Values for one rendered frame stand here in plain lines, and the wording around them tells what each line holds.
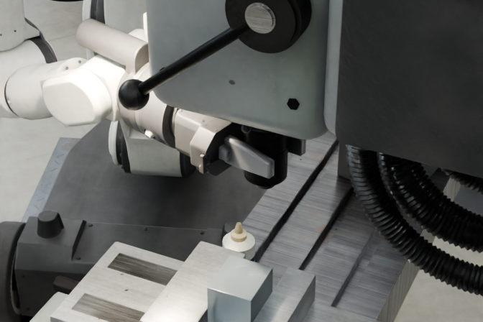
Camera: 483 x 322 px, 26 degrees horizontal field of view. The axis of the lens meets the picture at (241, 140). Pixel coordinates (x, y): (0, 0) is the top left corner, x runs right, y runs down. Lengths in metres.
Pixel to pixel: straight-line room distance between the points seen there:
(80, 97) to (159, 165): 0.88
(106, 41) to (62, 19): 2.95
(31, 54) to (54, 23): 2.67
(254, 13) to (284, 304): 0.40
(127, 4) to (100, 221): 0.51
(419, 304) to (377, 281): 1.42
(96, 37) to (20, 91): 0.20
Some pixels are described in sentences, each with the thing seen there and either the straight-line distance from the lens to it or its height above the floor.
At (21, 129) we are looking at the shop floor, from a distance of 3.48.
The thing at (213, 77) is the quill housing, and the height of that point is 1.37.
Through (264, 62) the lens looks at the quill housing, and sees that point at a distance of 0.93.
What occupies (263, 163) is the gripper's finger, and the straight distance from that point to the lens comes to 1.07.
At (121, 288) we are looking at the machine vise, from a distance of 1.24.
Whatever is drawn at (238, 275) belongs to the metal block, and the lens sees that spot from 1.14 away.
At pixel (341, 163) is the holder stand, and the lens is 1.52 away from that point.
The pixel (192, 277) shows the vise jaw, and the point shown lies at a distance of 1.19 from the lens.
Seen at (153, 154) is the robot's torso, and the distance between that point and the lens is 2.05.
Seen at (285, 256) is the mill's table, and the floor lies 0.96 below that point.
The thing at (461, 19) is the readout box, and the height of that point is 1.61.
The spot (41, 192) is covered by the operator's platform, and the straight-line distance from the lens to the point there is 2.49.
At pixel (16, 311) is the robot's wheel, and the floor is 0.46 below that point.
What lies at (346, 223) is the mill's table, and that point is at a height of 0.96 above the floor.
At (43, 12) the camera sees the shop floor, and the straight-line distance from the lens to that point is 4.21.
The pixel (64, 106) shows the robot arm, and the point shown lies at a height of 1.21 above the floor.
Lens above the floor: 1.85
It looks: 34 degrees down
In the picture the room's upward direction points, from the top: straight up
